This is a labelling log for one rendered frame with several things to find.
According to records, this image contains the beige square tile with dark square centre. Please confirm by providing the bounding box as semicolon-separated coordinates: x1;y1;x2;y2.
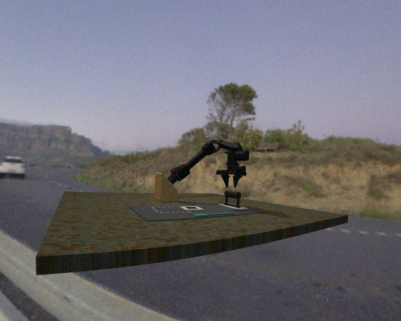
180;206;203;211

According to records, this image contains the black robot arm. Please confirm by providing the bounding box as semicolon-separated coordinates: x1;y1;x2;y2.
167;139;249;185

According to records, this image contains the dark grey rectangular mat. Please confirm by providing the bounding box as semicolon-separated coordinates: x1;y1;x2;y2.
128;204;268;222

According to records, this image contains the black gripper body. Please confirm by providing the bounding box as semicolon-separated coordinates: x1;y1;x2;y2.
216;161;247;176

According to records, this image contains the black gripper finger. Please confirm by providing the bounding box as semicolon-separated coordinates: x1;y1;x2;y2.
233;176;242;188
221;175;230;188

